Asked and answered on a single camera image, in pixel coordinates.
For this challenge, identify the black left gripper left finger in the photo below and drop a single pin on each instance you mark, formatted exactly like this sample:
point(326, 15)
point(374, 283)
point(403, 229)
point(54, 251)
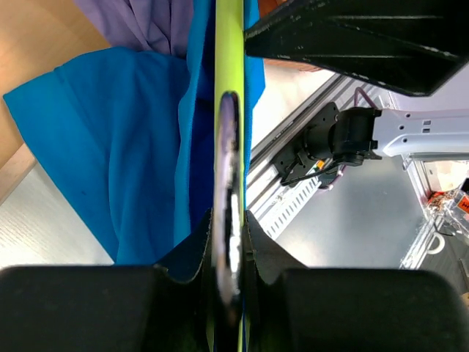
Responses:
point(181, 294)

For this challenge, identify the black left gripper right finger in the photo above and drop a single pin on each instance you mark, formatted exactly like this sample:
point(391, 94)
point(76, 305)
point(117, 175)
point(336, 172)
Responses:
point(267, 326)

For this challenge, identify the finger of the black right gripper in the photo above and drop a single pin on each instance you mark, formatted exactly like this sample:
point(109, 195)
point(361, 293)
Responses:
point(409, 47)

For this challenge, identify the green plastic hanger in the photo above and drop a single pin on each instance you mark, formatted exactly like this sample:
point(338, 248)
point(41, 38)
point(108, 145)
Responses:
point(226, 225)

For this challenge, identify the blue t-shirt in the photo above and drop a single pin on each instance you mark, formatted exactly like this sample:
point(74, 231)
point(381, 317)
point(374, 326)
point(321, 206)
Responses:
point(127, 137)

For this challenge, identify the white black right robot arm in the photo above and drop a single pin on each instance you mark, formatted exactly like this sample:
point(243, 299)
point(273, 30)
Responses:
point(419, 132)

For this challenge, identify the purple t-shirt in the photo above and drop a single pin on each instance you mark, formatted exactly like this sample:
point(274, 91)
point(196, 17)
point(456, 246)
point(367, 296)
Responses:
point(142, 25)

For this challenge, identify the white slotted cable duct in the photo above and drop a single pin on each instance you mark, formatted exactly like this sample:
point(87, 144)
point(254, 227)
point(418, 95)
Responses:
point(287, 205)

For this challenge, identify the aluminium mounting rail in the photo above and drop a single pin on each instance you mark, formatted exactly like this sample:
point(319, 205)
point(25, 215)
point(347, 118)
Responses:
point(300, 146)

